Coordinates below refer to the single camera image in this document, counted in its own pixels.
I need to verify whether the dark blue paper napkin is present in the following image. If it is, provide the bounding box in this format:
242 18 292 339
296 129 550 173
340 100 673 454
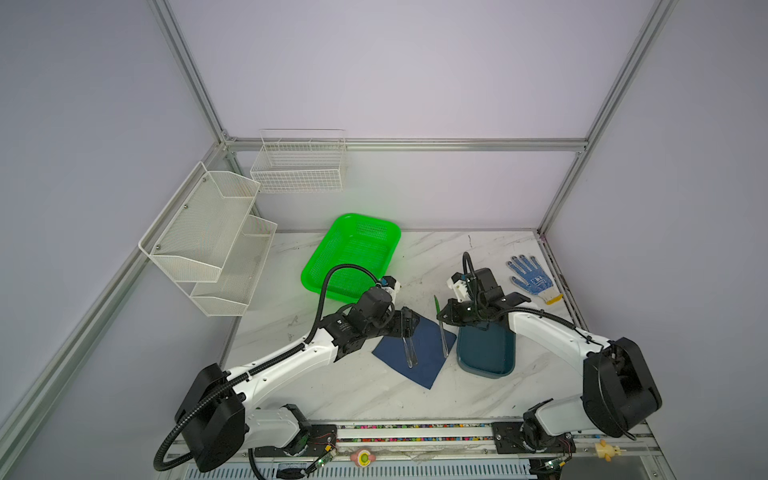
372 319 457 389

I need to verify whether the silver metal knife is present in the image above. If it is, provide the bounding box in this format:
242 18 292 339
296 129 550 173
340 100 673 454
433 295 450 360

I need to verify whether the dark teal plastic tray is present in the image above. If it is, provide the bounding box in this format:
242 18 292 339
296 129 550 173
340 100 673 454
457 323 516 379

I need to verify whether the green plastic perforated basket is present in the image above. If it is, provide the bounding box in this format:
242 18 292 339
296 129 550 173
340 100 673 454
300 213 402 303

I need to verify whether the silver metal fork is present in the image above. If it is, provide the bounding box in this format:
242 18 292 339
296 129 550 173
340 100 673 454
402 327 418 369

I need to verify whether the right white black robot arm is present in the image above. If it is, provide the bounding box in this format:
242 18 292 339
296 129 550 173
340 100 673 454
437 293 663 452

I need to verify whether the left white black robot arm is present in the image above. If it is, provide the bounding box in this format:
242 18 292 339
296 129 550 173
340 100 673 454
153 303 421 473

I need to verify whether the blue white work glove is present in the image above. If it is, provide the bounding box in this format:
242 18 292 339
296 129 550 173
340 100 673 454
506 255 563 305

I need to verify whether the pink green round toy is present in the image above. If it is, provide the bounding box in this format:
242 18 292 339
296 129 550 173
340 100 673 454
350 449 376 468

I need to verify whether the white mesh two-tier shelf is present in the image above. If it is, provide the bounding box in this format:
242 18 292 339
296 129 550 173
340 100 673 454
138 163 277 317

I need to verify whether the yellow toy figure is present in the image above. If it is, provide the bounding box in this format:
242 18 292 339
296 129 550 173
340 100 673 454
594 439 626 462

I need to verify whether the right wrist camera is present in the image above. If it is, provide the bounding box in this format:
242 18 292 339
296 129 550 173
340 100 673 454
447 252 504 304

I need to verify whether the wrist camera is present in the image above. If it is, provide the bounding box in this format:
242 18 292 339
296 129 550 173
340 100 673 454
447 252 504 304
357 276 401 323

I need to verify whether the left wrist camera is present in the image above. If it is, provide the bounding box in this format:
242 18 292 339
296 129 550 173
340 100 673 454
357 276 401 323

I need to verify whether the aluminium front rail frame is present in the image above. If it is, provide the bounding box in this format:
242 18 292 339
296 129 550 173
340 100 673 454
176 418 675 479

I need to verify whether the white wire wall basket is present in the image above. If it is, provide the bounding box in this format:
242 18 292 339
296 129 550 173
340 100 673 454
250 129 347 194

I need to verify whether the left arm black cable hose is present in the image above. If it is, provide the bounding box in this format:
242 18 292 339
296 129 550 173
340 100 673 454
152 262 382 480

